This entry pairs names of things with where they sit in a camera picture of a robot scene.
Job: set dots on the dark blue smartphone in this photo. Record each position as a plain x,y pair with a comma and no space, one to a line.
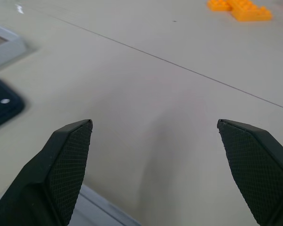
0,106

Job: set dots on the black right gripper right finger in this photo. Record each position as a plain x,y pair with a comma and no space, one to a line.
261,176

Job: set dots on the yellow toy brick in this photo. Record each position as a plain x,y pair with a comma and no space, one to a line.
250,11
218,5

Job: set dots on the white phone box lid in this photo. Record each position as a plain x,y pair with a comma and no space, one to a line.
101,212

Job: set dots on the grey tray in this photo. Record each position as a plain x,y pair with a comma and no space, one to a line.
7,50

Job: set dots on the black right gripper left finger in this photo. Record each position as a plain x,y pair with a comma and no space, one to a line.
33,188

